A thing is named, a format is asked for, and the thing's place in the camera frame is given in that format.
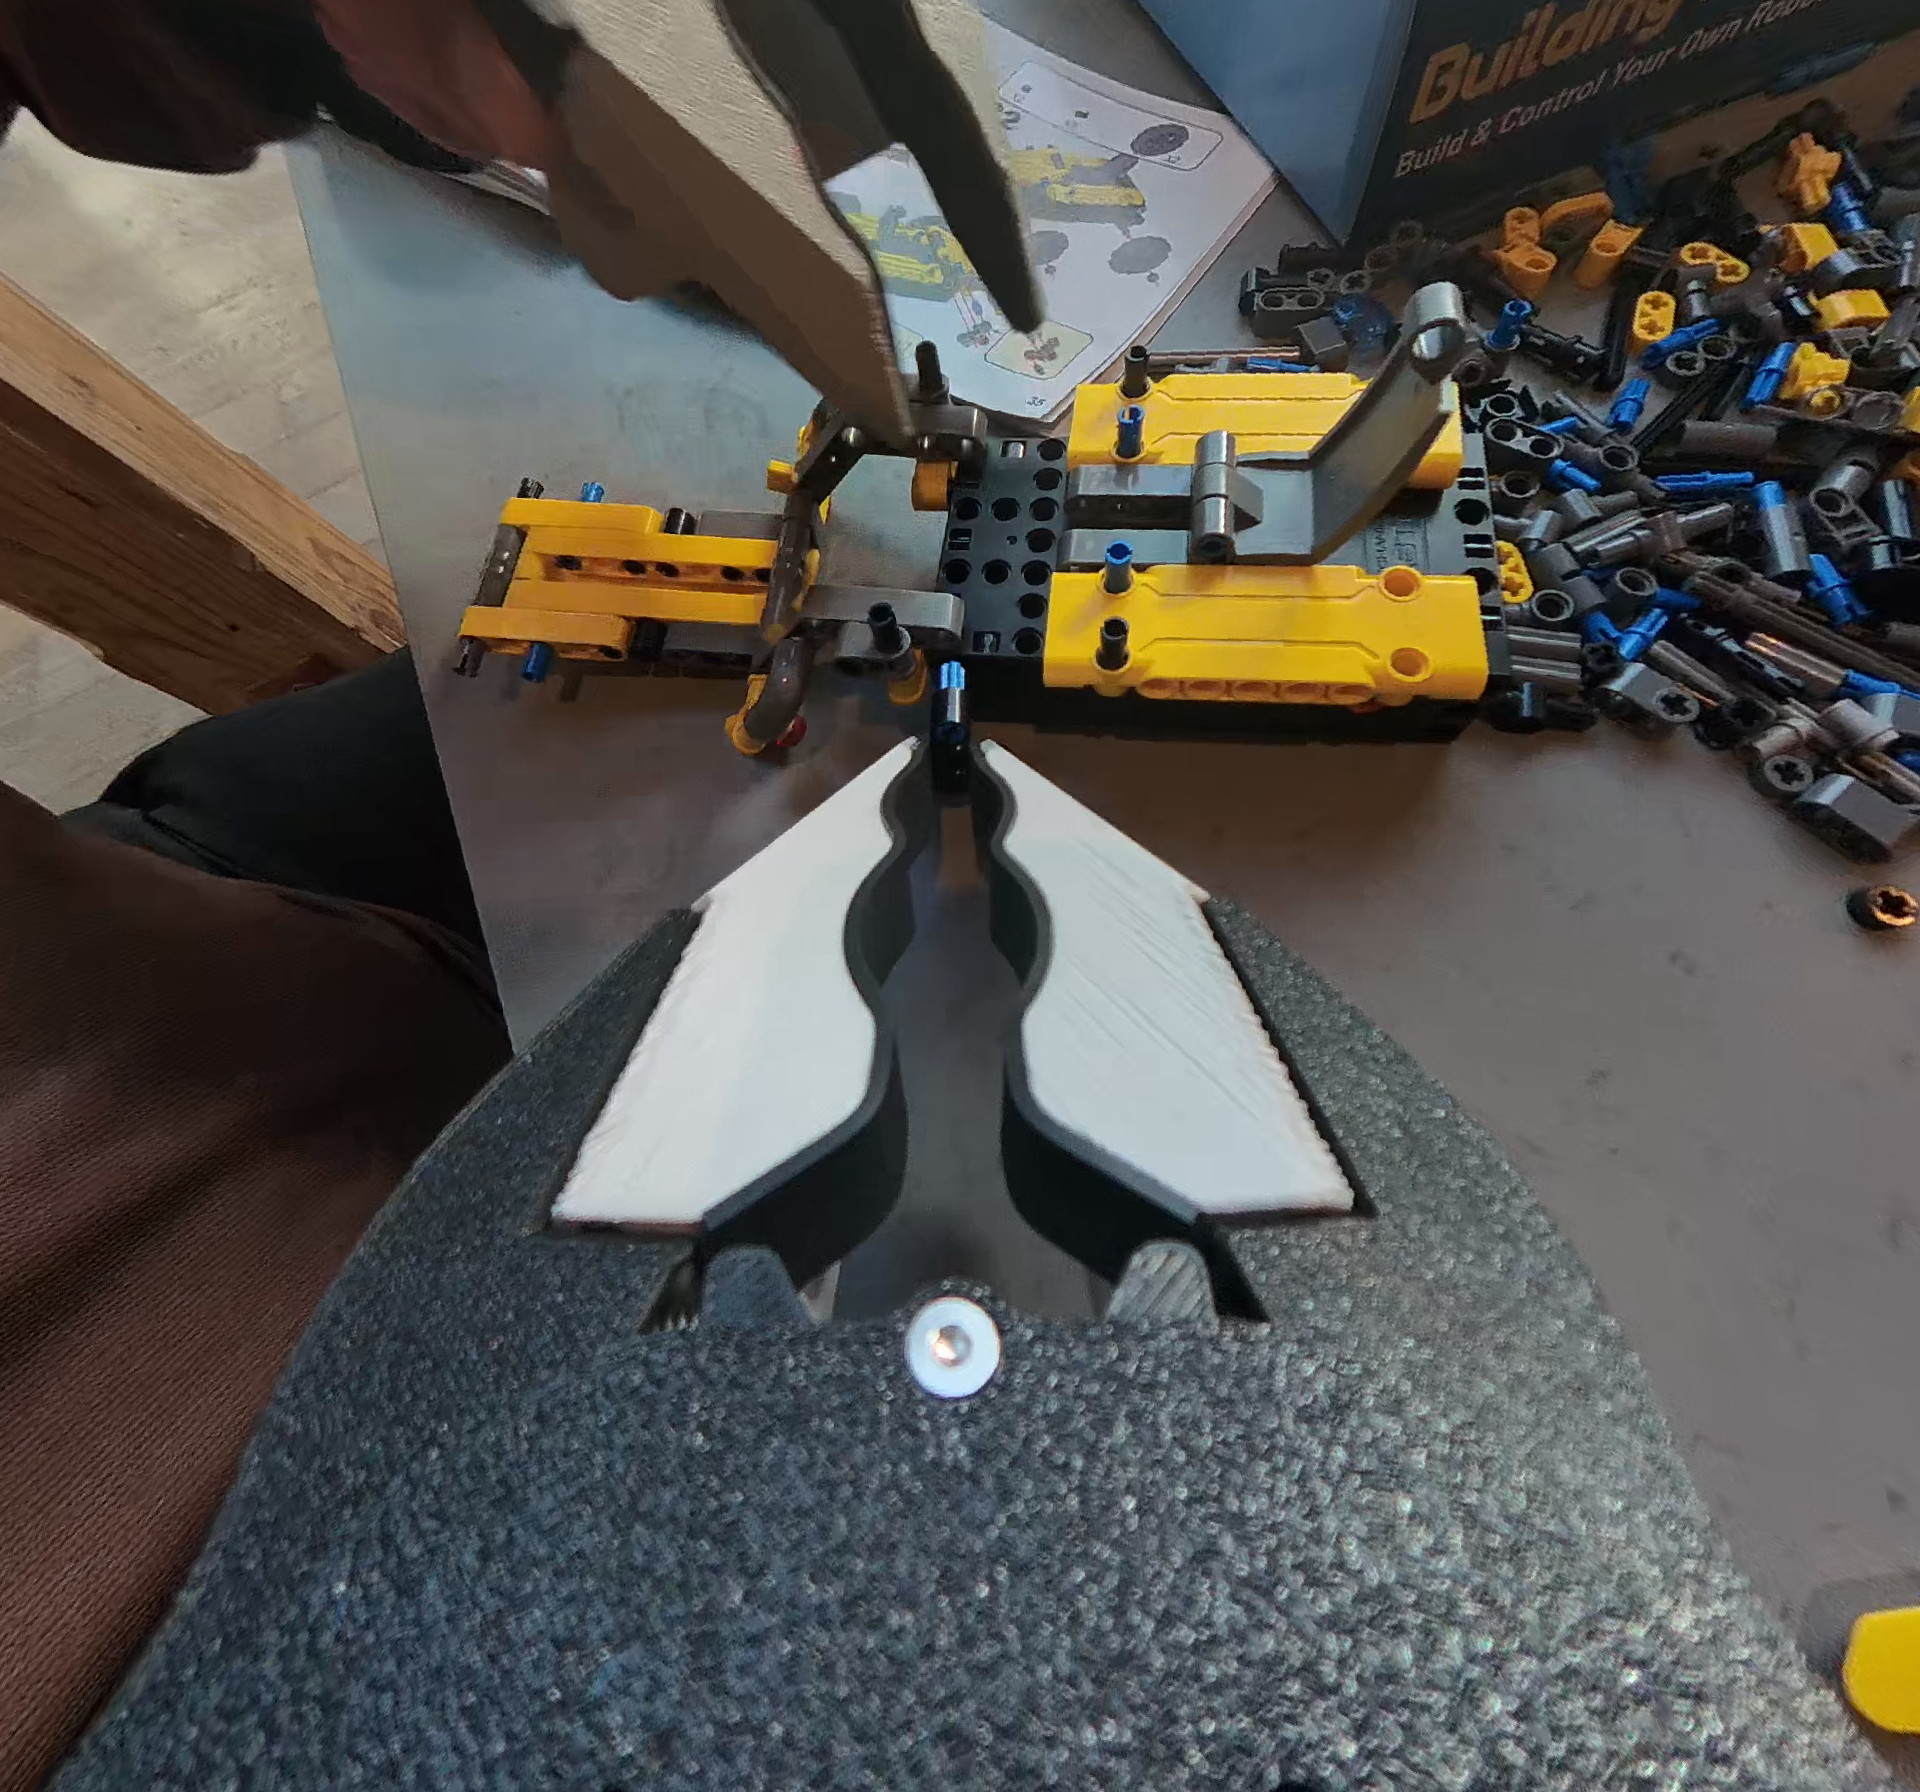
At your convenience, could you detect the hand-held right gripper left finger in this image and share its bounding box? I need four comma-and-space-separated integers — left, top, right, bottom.
550, 738, 929, 1298

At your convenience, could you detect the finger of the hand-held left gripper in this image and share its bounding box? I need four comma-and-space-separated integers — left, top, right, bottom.
400, 0, 921, 456
674, 0, 1048, 336

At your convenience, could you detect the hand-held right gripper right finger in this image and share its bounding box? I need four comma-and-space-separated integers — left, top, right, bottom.
964, 738, 1364, 1286

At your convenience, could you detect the yellow black brick vehicle model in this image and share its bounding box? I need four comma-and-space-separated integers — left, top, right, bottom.
449, 282, 1514, 760

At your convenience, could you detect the grey desk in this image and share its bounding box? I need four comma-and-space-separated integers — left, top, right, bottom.
286, 0, 1920, 1678

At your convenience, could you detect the open instruction booklet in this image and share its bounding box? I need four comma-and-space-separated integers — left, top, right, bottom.
483, 14, 1281, 423

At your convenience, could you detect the person's brown sweater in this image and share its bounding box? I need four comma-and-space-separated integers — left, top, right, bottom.
0, 787, 519, 1792

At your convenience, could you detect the blue cardboard kit box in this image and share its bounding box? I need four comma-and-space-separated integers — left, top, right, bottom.
1029, 0, 1920, 246

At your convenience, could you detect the wooden board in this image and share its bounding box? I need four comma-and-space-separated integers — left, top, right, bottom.
0, 270, 407, 718

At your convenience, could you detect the pile of blue grey brick parts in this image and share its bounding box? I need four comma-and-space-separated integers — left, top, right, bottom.
1234, 124, 1920, 936

